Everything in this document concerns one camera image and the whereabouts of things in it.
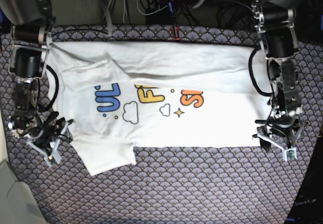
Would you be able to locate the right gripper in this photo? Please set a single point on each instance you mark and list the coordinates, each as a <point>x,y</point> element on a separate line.
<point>43,136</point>

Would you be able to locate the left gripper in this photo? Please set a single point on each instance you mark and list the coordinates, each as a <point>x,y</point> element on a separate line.
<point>289,128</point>

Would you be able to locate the white printed T-shirt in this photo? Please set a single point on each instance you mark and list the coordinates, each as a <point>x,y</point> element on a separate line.
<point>122,95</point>

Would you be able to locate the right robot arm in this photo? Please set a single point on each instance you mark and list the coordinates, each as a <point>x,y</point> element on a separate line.
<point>31,32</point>

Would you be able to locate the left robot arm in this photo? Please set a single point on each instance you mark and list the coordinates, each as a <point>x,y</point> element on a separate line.
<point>275,26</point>

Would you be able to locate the red black table clamp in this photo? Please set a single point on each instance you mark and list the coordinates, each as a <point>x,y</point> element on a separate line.
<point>175,32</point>

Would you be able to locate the black power adapter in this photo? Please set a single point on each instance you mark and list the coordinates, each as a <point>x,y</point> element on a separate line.
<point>163,17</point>

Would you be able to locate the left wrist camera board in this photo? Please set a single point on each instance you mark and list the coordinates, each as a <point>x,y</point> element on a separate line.
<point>289,154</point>

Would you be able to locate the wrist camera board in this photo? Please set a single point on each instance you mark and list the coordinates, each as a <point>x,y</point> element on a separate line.
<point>53,159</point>
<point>289,154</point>

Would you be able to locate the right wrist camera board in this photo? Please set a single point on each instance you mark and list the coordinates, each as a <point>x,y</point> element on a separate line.
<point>53,159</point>

